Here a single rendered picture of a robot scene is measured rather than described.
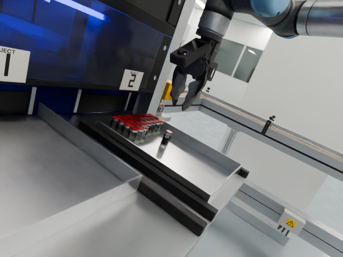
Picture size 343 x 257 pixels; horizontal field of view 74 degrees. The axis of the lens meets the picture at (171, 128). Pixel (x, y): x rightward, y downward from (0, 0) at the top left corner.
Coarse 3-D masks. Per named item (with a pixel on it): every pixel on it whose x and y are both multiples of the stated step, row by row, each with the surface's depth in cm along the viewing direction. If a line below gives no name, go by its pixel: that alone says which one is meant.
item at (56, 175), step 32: (0, 128) 46; (32, 128) 50; (64, 128) 52; (0, 160) 38; (32, 160) 41; (64, 160) 44; (96, 160) 48; (0, 192) 32; (32, 192) 34; (64, 192) 36; (96, 192) 39; (128, 192) 41; (0, 224) 28; (32, 224) 25; (64, 224) 30; (0, 256) 24
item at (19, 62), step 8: (0, 48) 38; (8, 48) 39; (0, 56) 38; (16, 56) 40; (24, 56) 41; (0, 64) 39; (16, 64) 41; (24, 64) 42; (0, 72) 39; (8, 72) 40; (16, 72) 41; (24, 72) 43; (0, 80) 40; (8, 80) 41; (16, 80) 42; (24, 80) 43
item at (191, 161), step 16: (176, 128) 77; (128, 144) 54; (144, 144) 64; (160, 144) 68; (176, 144) 72; (192, 144) 74; (160, 160) 58; (176, 160) 62; (192, 160) 65; (208, 160) 70; (224, 160) 69; (176, 176) 48; (192, 176) 56; (208, 176) 59; (224, 176) 63; (192, 192) 47; (208, 192) 52
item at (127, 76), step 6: (126, 72) 65; (132, 72) 67; (138, 72) 69; (126, 78) 66; (132, 78) 68; (138, 78) 70; (120, 84) 65; (126, 84) 67; (132, 84) 69; (138, 84) 71
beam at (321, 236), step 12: (240, 192) 148; (252, 192) 144; (264, 192) 144; (252, 204) 145; (264, 204) 141; (276, 204) 138; (288, 204) 140; (276, 216) 138; (300, 216) 132; (312, 228) 129; (324, 228) 128; (312, 240) 130; (324, 240) 127; (336, 240) 124; (324, 252) 127; (336, 252) 124
